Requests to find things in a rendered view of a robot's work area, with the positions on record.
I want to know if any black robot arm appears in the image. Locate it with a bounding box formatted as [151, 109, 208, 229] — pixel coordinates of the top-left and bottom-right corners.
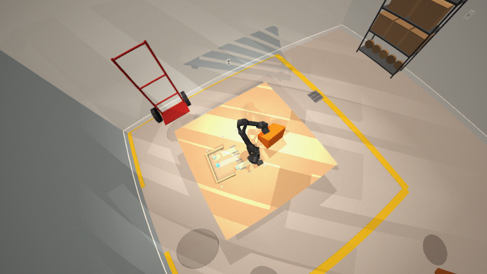
[237, 118, 270, 164]

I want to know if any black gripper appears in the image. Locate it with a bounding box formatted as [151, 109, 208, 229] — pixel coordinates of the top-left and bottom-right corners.
[257, 155, 264, 166]

